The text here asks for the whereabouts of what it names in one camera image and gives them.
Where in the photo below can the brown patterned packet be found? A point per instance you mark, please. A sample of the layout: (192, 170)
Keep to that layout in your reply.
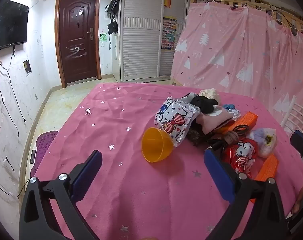
(195, 136)

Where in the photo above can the dark brown door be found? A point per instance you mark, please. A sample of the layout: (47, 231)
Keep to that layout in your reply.
(76, 42)

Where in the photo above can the pink star-print tablecloth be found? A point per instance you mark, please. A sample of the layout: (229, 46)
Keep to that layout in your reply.
(131, 120)

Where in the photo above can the white louvered wardrobe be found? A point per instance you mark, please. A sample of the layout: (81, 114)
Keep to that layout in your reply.
(141, 42)

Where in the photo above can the purple floor mat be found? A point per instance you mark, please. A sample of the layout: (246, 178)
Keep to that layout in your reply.
(44, 142)

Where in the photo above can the black wall television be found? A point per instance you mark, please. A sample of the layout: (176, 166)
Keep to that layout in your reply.
(9, 27)

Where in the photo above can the pink tree-print curtain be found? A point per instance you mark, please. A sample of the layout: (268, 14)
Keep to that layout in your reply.
(241, 55)

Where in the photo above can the red cat-print packet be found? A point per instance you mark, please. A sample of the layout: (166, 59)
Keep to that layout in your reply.
(241, 152)

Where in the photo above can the open wall socket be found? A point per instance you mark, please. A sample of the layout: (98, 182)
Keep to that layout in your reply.
(27, 67)

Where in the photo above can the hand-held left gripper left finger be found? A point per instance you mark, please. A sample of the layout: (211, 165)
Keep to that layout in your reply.
(87, 175)

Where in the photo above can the green wall sticker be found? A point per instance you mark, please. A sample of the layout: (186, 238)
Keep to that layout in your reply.
(104, 37)

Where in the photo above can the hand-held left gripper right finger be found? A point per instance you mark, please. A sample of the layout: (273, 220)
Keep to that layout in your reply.
(219, 175)

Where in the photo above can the white metal chair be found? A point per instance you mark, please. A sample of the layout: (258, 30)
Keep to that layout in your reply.
(296, 115)

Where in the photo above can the black handbag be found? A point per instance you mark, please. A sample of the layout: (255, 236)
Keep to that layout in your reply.
(114, 3)
(113, 27)

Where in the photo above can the pink cloth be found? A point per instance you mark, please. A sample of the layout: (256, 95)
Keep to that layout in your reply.
(211, 122)

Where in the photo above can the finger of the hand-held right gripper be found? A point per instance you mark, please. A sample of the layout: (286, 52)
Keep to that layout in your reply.
(302, 142)
(301, 221)

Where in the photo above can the white plastic bag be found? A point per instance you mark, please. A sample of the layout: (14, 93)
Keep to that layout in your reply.
(262, 140)

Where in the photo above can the orange box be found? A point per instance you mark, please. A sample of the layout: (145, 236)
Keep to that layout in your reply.
(246, 120)
(269, 167)

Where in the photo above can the cream cloth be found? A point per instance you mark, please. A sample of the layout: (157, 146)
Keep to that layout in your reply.
(210, 93)

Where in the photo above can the beige hair scrunchie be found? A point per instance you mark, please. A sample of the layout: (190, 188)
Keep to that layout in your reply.
(232, 137)

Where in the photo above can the white cat-print snack bag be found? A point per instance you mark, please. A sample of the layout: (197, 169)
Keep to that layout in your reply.
(174, 120)

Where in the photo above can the orange yellow poster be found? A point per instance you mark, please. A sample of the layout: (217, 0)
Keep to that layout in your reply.
(168, 2)

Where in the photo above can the silver foil wrapper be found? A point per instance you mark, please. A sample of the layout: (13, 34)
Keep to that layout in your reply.
(234, 114)

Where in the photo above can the small yellow plastic cup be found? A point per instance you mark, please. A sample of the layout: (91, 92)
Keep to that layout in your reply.
(154, 145)

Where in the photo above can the colourful chart poster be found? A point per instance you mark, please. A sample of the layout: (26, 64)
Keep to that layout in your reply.
(169, 33)

